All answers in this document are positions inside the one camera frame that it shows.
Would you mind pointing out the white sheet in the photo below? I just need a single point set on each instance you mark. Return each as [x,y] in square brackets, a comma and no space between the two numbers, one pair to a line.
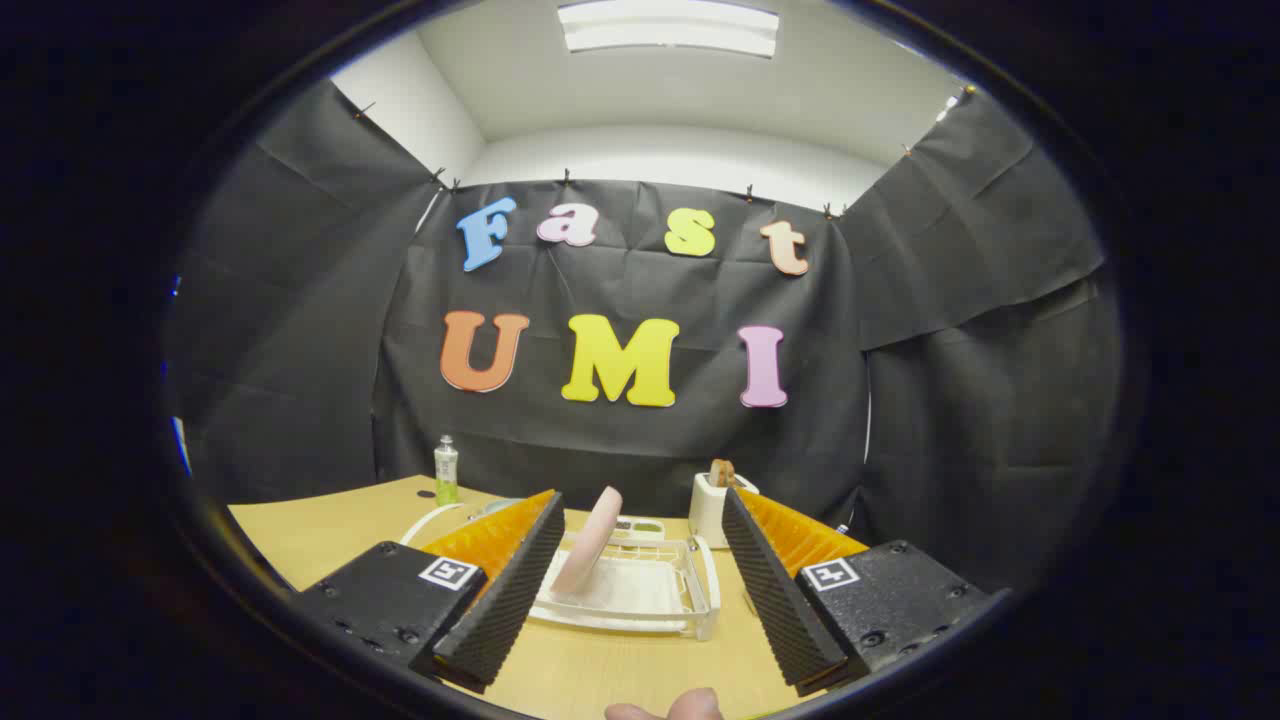
[182,445]

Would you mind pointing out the white toaster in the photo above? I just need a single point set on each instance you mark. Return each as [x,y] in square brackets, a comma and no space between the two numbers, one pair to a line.
[708,510]

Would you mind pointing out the pink plate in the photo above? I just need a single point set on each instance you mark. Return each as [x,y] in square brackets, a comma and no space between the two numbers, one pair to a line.
[595,540]

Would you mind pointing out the brown bread slice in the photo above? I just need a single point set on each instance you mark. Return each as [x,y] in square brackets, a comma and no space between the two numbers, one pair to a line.
[722,473]

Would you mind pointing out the clear bottle green liquid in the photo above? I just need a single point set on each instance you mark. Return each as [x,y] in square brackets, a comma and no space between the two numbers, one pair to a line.
[446,470]

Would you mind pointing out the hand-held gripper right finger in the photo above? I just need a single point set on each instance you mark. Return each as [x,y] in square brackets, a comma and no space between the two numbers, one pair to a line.
[775,600]

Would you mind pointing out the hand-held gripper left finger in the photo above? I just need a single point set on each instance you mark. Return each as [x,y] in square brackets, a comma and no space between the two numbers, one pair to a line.
[510,600]

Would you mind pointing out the black backdrop cloth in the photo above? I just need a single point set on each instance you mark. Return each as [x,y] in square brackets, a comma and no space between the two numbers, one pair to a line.
[640,450]

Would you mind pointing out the ceiling light panel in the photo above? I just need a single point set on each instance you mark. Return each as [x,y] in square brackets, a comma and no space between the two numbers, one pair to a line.
[668,28]

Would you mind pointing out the white drain tray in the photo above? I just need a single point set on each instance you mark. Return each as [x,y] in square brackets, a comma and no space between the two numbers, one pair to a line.
[625,595]

